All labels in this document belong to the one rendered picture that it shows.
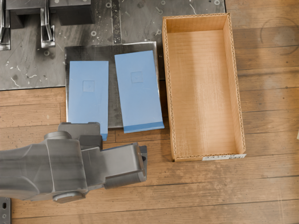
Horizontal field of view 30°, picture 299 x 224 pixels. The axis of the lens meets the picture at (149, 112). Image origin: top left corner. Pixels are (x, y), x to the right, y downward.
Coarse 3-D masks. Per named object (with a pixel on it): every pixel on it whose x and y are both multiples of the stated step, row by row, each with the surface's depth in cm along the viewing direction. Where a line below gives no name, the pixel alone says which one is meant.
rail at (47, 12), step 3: (45, 0) 97; (48, 0) 98; (45, 3) 97; (48, 3) 98; (45, 6) 97; (48, 6) 97; (45, 9) 97; (48, 9) 97; (45, 12) 97; (48, 12) 97; (45, 15) 97; (48, 15) 97; (45, 18) 97; (48, 18) 97; (45, 21) 96; (48, 21) 96
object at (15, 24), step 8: (64, 8) 99; (72, 8) 99; (80, 8) 99; (88, 8) 99; (16, 16) 101; (64, 16) 102; (72, 16) 102; (80, 16) 102; (88, 16) 103; (16, 24) 104; (64, 24) 105; (72, 24) 106; (80, 24) 106
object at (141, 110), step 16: (128, 64) 101; (144, 64) 101; (128, 80) 101; (144, 80) 101; (128, 96) 100; (144, 96) 100; (128, 112) 99; (144, 112) 99; (160, 112) 99; (128, 128) 97; (144, 128) 96
